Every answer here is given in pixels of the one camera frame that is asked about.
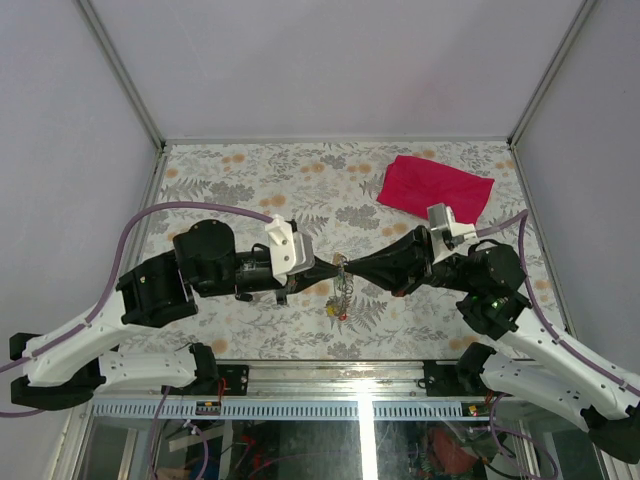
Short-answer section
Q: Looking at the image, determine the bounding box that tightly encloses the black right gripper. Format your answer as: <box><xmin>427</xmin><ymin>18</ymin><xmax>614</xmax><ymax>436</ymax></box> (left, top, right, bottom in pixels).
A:
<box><xmin>345</xmin><ymin>224</ymin><xmax>479</xmax><ymax>296</ymax></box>

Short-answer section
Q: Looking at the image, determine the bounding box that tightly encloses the metal key organiser with rings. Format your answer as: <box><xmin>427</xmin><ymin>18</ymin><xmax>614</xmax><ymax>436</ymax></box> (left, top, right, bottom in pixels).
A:
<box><xmin>325</xmin><ymin>253</ymin><xmax>354</xmax><ymax>322</ymax></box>

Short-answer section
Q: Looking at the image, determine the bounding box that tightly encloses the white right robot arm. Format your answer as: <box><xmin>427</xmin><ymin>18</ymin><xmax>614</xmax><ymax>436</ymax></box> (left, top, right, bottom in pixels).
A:
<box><xmin>345</xmin><ymin>223</ymin><xmax>639</xmax><ymax>464</ymax></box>

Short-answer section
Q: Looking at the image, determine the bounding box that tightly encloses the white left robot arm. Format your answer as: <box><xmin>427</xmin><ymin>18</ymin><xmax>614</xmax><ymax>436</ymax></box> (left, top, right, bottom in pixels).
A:
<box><xmin>10</xmin><ymin>218</ymin><xmax>338</xmax><ymax>411</ymax></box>

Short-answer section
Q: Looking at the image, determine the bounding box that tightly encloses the pink folded cloth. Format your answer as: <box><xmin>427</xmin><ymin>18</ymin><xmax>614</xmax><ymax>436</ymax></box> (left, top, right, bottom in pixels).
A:
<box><xmin>377</xmin><ymin>155</ymin><xmax>495</xmax><ymax>224</ymax></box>

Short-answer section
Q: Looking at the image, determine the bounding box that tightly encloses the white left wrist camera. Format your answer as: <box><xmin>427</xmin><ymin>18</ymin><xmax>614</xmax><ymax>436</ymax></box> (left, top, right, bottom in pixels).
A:
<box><xmin>264</xmin><ymin>215</ymin><xmax>314</xmax><ymax>284</ymax></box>

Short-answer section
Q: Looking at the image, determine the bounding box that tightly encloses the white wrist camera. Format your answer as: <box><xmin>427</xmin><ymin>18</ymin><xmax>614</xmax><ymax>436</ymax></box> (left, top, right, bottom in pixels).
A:
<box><xmin>264</xmin><ymin>215</ymin><xmax>314</xmax><ymax>284</ymax></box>
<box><xmin>427</xmin><ymin>203</ymin><xmax>478</xmax><ymax>264</ymax></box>

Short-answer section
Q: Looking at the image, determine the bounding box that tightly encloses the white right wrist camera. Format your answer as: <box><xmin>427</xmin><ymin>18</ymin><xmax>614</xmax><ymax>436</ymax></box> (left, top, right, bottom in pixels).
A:
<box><xmin>427</xmin><ymin>203</ymin><xmax>478</xmax><ymax>264</ymax></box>

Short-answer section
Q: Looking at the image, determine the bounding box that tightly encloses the aluminium mounting rail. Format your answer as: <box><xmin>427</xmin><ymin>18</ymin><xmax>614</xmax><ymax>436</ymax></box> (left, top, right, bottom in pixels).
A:
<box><xmin>89</xmin><ymin>358</ymin><xmax>612</xmax><ymax>400</ymax></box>

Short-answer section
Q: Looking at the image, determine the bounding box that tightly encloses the white slotted cable duct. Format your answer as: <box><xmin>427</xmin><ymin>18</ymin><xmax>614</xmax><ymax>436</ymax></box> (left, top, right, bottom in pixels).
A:
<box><xmin>92</xmin><ymin>399</ymin><xmax>489</xmax><ymax>421</ymax></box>

